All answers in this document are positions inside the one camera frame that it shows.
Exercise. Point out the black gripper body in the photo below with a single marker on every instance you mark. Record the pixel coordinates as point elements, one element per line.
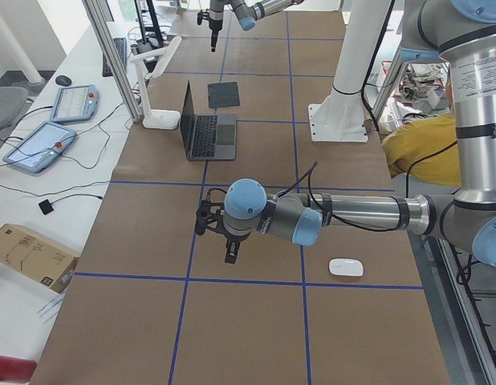
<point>233,237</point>
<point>214,18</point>

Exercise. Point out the black mouse pad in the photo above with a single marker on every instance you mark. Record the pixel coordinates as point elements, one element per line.
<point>223,95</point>

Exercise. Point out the grey laptop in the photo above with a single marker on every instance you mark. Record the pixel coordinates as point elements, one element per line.
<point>207,137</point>

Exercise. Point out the white computer mouse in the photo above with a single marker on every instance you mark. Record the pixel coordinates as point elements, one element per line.
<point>346,267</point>

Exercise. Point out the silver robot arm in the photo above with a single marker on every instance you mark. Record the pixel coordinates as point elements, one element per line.
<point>460,148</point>
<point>246,15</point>

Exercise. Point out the black computer mouse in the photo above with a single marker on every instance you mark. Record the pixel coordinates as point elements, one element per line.
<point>63,80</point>

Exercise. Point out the upper blue teach pendant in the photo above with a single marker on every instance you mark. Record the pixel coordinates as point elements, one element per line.
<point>75,104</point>

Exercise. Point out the blue teach pendant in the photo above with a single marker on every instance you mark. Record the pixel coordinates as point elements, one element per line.
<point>41,147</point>
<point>75,104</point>

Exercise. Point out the brown cardboard box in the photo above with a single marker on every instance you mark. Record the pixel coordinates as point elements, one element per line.
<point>37,257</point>

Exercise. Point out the small black square device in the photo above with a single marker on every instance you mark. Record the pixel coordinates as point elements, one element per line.
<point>46,207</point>

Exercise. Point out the lower blue teach pendant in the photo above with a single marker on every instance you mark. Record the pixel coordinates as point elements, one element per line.
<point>41,147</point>

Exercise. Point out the person in yellow shirt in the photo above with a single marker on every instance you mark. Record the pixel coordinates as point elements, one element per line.
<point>426,149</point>

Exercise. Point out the red cylinder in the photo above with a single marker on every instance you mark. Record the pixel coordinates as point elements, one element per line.
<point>16,370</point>

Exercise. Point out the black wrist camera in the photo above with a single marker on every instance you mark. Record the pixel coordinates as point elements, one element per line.
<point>202,15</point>
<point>209,215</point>

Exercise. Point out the aluminium frame post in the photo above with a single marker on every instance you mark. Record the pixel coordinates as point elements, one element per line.
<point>98,22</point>

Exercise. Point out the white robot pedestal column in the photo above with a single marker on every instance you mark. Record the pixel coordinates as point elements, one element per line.
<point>340,117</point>

